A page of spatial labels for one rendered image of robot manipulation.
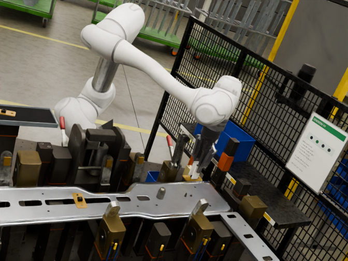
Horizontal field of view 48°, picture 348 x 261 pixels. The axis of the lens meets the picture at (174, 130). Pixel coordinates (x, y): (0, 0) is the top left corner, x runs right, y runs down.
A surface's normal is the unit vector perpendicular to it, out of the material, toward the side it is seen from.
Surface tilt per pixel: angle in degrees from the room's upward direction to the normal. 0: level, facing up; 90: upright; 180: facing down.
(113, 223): 0
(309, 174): 90
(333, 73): 90
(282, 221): 0
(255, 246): 0
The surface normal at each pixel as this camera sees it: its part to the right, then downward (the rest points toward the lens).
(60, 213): 0.31, -0.87
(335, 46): -0.93, -0.19
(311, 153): -0.84, -0.06
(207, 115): -0.22, 0.33
